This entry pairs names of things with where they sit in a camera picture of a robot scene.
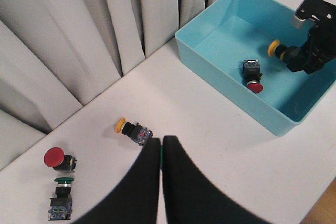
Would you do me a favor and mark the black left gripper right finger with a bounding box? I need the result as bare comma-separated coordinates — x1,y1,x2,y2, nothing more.
162,135,266,223

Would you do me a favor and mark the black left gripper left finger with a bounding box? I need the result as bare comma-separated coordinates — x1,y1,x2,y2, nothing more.
75,138,161,223

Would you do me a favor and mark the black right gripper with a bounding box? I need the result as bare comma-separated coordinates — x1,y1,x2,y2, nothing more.
287,19,335,74

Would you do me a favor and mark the yellow push button front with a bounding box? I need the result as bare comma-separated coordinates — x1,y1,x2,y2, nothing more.
267,39,300,63

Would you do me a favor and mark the yellow push button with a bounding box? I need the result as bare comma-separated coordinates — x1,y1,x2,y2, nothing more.
267,39,300,63
115,118,153,146

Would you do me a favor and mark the red push button front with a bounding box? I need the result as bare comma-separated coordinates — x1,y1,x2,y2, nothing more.
242,60,264,93

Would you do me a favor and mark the red push button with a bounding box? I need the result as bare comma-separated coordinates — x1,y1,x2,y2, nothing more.
242,60,264,93
44,147,77,173

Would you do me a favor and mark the light blue plastic box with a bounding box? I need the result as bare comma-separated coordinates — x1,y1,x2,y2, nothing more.
175,0,335,136

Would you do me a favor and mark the yellow push button back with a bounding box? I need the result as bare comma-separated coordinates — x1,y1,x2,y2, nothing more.
115,118,153,146

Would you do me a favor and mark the green push button lying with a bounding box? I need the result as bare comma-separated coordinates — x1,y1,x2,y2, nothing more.
48,177,75,221

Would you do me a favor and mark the red push button back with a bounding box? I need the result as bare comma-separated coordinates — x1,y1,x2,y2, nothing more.
44,147,77,173

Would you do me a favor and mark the white pleated curtain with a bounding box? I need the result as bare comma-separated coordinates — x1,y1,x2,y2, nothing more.
1,0,216,168

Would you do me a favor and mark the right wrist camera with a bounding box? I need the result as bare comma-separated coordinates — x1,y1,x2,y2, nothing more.
291,0,335,29

